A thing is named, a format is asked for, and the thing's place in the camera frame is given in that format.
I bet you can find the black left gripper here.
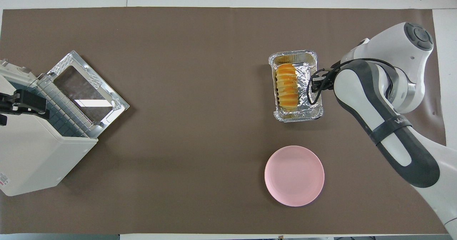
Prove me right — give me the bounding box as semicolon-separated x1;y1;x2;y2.
0;90;50;126

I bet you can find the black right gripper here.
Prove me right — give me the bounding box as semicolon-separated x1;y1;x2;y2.
309;68;338;93

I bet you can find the aluminium foil tray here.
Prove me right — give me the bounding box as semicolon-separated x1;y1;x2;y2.
268;50;324;123

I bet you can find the sliced orange bread loaf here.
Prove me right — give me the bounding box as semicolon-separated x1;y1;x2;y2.
275;63;300;111

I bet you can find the white toaster oven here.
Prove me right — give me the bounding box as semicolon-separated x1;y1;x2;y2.
0;59;99;197

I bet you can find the glass oven door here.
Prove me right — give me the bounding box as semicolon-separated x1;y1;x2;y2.
46;50;130;139

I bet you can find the pink round plate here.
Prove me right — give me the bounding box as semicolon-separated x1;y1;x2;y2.
264;145;325;207

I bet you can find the brown table mat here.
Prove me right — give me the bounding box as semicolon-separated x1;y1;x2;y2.
0;6;455;234

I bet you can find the metal oven wire rack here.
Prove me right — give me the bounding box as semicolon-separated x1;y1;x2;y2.
35;74;99;139

